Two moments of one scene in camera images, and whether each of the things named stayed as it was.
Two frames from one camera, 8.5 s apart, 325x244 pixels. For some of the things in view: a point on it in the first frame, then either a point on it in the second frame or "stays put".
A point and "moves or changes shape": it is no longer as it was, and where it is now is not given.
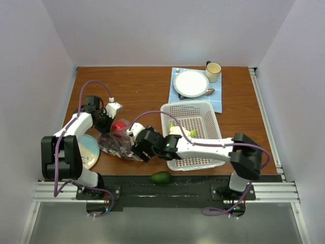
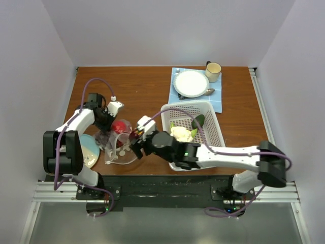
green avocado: [161, 178] → [198, 121]
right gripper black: [138, 150] stays put
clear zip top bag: [117, 142] moves or changes shape
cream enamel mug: [213, 70] stays put
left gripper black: [105, 129] stays put
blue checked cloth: [173, 97] stays put
